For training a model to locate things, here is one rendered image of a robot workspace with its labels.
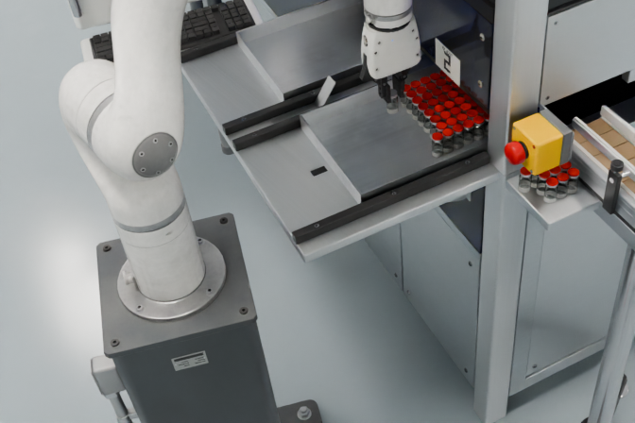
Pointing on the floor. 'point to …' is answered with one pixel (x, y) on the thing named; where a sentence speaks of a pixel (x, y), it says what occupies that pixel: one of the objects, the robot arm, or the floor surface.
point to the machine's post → (511, 214)
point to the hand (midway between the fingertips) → (391, 88)
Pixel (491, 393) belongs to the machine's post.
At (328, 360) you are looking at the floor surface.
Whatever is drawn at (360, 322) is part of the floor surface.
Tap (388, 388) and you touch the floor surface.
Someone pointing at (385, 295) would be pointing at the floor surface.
